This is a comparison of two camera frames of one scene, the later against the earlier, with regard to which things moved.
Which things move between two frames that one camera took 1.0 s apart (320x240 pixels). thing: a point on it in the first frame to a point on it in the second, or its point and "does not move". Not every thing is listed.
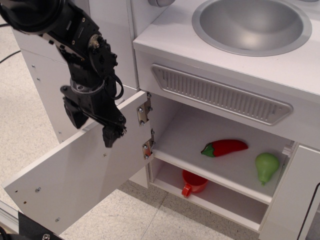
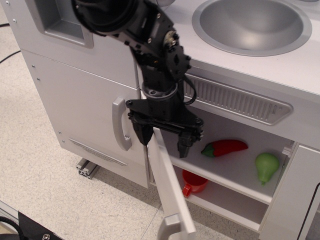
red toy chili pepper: (219, 147) does not move
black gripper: (96, 97) to (164, 108)
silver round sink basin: (251, 28) does not move
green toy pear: (266, 163) does not move
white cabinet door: (60, 189) to (166, 184)
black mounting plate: (29, 230) does not move
